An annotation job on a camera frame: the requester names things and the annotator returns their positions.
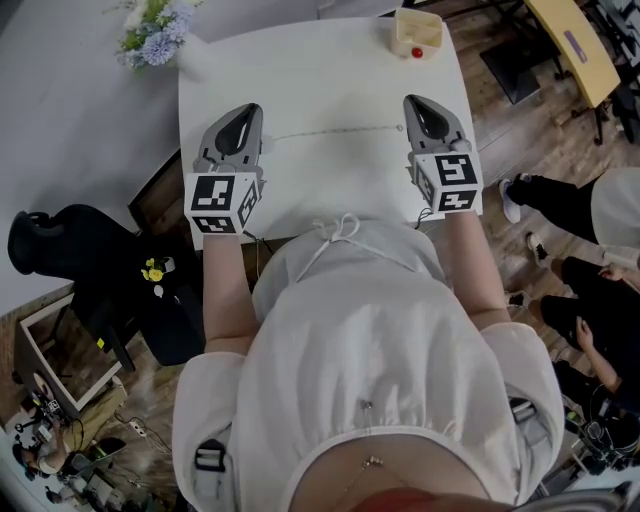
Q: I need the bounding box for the yellow curved table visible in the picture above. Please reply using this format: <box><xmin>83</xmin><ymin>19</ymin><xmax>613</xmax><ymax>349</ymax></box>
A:
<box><xmin>521</xmin><ymin>0</ymin><xmax>623</xmax><ymax>110</ymax></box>

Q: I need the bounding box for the cream plastic container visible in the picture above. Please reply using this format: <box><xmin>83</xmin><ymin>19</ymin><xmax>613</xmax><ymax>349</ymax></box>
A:
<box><xmin>390</xmin><ymin>8</ymin><xmax>445</xmax><ymax>61</ymax></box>

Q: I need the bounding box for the open wooden frame box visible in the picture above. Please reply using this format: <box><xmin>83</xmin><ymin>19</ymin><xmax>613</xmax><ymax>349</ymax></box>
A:
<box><xmin>18</xmin><ymin>301</ymin><xmax>125</xmax><ymax>410</ymax></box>

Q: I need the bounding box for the blue and white flower bouquet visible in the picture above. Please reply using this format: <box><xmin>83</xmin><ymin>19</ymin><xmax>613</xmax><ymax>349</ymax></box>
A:
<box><xmin>115</xmin><ymin>0</ymin><xmax>212</xmax><ymax>84</ymax></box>

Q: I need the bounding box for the purple strip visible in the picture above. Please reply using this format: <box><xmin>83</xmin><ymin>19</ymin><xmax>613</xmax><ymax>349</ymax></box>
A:
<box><xmin>563</xmin><ymin>29</ymin><xmax>590</xmax><ymax>65</ymax></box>

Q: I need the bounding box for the yellow flower toy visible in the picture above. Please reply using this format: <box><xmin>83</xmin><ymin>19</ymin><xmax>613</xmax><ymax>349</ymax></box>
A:
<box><xmin>140</xmin><ymin>255</ymin><xmax>177</xmax><ymax>284</ymax></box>

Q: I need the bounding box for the grey strap buckle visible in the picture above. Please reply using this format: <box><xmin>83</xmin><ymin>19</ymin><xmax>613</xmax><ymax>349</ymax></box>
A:
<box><xmin>508</xmin><ymin>396</ymin><xmax>545</xmax><ymax>437</ymax></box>

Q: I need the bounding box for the black mesh office chair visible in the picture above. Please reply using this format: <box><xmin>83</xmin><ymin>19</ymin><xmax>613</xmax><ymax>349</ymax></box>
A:
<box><xmin>6</xmin><ymin>201</ymin><xmax>208</xmax><ymax>367</ymax></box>

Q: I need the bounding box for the black strap buckle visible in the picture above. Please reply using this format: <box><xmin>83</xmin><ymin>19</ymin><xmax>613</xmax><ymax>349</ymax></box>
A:
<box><xmin>193</xmin><ymin>438</ymin><xmax>229</xmax><ymax>474</ymax></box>

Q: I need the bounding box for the white table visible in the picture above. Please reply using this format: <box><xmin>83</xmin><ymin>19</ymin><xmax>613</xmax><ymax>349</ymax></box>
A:
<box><xmin>176</xmin><ymin>16</ymin><xmax>484</xmax><ymax>246</ymax></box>

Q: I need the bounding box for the black box with yellow sticker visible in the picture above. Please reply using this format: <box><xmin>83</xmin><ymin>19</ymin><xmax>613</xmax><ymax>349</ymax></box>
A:
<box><xmin>69</xmin><ymin>282</ymin><xmax>139</xmax><ymax>374</ymax></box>

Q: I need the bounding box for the person's white top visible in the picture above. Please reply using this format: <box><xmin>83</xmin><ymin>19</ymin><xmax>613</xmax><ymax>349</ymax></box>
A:
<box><xmin>171</xmin><ymin>212</ymin><xmax>566</xmax><ymax>507</ymax></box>

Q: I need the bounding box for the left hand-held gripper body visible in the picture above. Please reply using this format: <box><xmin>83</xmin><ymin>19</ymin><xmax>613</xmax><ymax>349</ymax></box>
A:
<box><xmin>183</xmin><ymin>146</ymin><xmax>267</xmax><ymax>236</ymax></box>

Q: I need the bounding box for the person's right forearm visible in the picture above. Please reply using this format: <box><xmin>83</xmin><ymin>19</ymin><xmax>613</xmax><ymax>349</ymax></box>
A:
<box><xmin>441</xmin><ymin>208</ymin><xmax>512</xmax><ymax>332</ymax></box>

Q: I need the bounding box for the black floor base plate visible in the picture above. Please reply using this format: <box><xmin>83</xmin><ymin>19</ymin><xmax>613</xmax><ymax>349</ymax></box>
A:
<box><xmin>479</xmin><ymin>36</ymin><xmax>545</xmax><ymax>106</ymax></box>

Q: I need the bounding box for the person's left forearm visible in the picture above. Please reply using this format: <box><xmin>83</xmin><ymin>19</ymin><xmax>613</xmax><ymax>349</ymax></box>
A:
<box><xmin>200</xmin><ymin>231</ymin><xmax>262</xmax><ymax>355</ymax></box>

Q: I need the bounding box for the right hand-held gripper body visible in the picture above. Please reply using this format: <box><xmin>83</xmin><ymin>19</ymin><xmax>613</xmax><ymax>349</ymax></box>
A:
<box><xmin>410</xmin><ymin>137</ymin><xmax>486</xmax><ymax>214</ymax></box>

